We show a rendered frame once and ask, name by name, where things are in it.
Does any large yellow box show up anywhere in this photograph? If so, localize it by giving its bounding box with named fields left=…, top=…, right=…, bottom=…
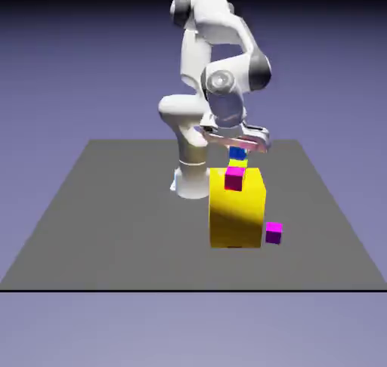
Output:
left=209, top=167, right=268, bottom=249

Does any small pink cube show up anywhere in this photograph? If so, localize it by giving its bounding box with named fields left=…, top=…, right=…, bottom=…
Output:
left=224, top=166, right=246, bottom=192

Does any small blue cube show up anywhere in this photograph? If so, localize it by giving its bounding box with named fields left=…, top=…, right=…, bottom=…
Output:
left=228, top=146, right=249, bottom=161

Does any small magenta cube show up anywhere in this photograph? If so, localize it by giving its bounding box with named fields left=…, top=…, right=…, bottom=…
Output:
left=265, top=221, right=283, bottom=245

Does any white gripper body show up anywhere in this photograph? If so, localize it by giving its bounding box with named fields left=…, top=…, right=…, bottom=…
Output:
left=193, top=124, right=272, bottom=154

